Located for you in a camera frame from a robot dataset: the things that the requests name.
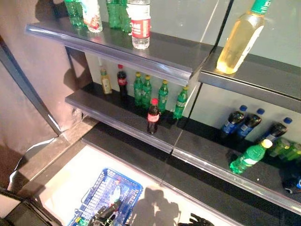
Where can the clear water bottle red cap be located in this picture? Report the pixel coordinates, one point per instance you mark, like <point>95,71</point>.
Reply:
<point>115,191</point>

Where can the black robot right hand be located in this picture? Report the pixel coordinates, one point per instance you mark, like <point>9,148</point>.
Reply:
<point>198,221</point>

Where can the black shelf with clear rail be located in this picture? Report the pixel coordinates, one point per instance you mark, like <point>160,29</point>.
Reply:
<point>131,122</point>
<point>141,51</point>

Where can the water bottle red label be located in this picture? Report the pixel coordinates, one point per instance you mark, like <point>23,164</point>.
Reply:
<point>140,26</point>
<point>92,16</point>

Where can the Coca-Cola bottle red cap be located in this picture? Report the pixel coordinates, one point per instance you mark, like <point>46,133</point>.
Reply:
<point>122,82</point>
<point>153,117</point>

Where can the yellow tea bottle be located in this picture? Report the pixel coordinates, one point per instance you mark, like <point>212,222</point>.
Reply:
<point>106,82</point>

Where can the black low display stand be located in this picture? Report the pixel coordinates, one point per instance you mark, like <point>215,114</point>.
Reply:
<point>26,209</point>

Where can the green soda bottle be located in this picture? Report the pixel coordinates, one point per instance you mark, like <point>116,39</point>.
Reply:
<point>74,11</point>
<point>113,14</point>
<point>125,18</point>

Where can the yellow drink bottle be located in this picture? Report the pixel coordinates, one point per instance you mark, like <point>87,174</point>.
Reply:
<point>240,42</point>

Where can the brown fabric curtain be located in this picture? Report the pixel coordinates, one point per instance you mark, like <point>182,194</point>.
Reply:
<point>28,82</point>

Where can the black shelf base plinth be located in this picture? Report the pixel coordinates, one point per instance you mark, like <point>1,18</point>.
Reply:
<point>145,155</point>

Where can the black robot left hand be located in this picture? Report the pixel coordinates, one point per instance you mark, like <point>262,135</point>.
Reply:
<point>105,213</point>

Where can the dark metal frame bar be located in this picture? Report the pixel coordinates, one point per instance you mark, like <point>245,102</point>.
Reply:
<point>28,89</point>

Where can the black shelf upright strip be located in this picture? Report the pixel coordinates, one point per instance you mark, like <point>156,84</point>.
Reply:
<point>223,23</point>

